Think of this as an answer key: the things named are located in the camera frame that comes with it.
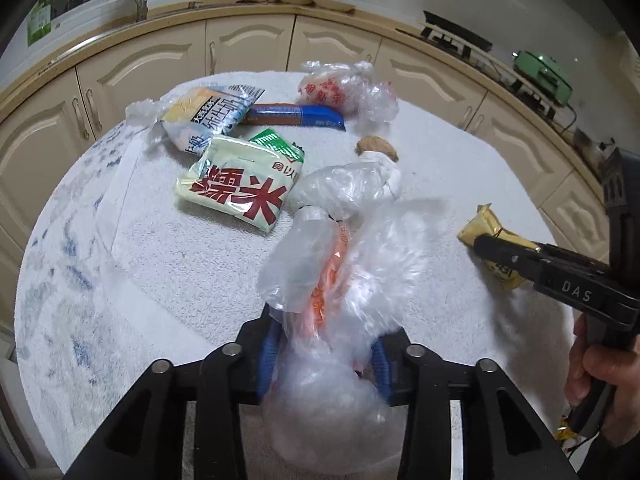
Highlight green electric cooker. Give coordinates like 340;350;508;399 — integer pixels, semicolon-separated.
512;50;575;106

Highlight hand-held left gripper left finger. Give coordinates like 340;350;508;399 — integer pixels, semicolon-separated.
62;306;281;480

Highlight person's right hand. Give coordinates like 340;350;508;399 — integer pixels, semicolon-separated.
565;314;640;443

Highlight green dish soap bottle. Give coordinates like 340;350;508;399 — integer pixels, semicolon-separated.
26;0;53;46

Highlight cream packet red characters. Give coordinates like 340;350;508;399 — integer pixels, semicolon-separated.
175;128;306;236

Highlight cream kitchen base cabinets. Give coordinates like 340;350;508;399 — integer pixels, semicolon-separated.
0;12;631;311

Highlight clear plastic bag orange print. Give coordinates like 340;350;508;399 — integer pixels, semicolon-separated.
256;152;416;480

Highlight brown food scrap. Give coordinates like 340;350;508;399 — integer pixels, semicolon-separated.
356;136;399;163

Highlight beige kitchen countertop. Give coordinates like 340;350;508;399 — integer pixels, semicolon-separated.
0;0;621;191

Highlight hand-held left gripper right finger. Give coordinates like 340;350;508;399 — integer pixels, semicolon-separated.
370;327;583;480

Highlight white towel tablecloth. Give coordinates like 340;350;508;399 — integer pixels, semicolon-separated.
14;70;586;480

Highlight black glass gas stove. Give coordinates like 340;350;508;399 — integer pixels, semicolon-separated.
415;30;566;121

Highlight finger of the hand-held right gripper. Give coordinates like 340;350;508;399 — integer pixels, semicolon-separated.
472;234;541;287

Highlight yellow snack packet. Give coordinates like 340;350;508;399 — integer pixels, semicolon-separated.
457;204;541;293

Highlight black power cable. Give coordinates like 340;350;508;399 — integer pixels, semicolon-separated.
562;102;581;136

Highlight steel wok with lid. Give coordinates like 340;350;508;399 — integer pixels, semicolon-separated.
572;127;618;171

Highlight clear plastic scrap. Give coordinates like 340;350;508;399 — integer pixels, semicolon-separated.
125;100;166;123

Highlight clear bag red print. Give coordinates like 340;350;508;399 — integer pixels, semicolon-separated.
298;60;399;133

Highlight brown blue bar packet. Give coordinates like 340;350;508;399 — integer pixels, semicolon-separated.
240;103;347;132

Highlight blue white packet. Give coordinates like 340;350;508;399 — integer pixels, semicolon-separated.
159;85;266;156

